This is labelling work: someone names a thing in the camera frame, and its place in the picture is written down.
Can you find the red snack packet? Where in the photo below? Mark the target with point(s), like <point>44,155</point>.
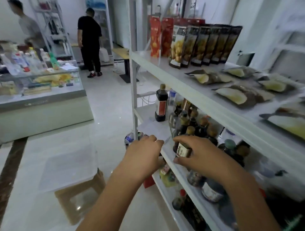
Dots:
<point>166,35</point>
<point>155,35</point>

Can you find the large dark white-label bottle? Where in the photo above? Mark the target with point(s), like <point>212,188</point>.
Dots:
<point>212,191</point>

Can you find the clear plastic water bottle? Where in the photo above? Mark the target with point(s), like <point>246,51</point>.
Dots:
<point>129,138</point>

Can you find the red carton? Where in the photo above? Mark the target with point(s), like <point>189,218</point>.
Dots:
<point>149,182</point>

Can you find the small clear bottle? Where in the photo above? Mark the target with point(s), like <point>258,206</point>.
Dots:
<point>172,97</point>

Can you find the glass display counter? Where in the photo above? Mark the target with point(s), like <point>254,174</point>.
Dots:
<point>40,102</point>

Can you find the person's right thumb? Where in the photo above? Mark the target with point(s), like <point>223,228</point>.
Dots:
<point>184,161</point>

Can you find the cluster of dark sauce bottles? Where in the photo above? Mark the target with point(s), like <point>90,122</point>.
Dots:
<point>205,128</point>

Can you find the wooden top table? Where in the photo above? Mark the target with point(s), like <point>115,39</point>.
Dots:
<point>122,54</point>

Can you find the small brown-capped sauce bottle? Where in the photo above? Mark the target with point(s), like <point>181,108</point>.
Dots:
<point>183,150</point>

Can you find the glass-door refrigerator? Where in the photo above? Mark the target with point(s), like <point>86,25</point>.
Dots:
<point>102,33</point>

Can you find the row of dark snack packets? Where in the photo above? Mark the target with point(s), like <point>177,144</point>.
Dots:
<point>205,45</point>

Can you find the white metal shelf unit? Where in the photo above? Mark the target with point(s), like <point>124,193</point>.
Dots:
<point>214,104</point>

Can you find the person's left hand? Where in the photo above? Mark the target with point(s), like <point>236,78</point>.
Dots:
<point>140,159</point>

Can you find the flat vacuum food packet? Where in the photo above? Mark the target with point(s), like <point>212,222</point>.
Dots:
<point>207,77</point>
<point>288,122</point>
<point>240,96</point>
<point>274,85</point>
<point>239,71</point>

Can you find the round dark glass bottle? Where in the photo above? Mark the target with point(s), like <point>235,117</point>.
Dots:
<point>195,179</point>

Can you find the person's right forearm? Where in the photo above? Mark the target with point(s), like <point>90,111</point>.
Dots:
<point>250,204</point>

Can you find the red-capped dark bottle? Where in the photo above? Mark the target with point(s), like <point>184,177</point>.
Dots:
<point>188,209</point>

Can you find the tall red-label soy sauce bottle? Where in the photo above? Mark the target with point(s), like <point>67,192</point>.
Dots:
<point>161,104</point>

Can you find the brown cardboard box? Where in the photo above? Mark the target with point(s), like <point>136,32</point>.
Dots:
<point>81,197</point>

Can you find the person's left thumb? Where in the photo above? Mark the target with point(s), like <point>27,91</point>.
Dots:
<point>160,163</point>

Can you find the group of bottles on counter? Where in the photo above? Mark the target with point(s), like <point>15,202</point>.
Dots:
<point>26,60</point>

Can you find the person's right hand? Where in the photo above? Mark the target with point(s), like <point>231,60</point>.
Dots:
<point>209,159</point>

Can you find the person's left forearm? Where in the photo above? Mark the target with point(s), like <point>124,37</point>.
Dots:
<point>114,202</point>

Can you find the yellow green packet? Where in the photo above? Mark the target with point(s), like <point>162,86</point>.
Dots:
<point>168,177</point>

